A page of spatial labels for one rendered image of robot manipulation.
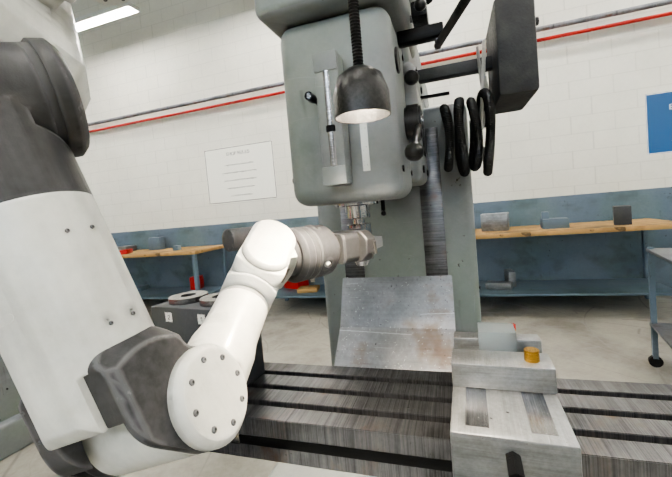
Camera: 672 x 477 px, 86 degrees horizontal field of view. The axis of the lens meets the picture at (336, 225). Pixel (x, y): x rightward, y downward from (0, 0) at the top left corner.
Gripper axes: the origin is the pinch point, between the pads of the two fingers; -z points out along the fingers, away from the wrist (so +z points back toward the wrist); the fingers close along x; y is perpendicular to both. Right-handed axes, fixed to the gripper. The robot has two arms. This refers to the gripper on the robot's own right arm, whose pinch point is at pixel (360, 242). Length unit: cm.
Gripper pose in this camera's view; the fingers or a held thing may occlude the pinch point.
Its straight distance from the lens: 70.8
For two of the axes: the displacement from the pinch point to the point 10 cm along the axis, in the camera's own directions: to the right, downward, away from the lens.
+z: -6.8, 0.8, -7.3
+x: -7.3, 0.3, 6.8
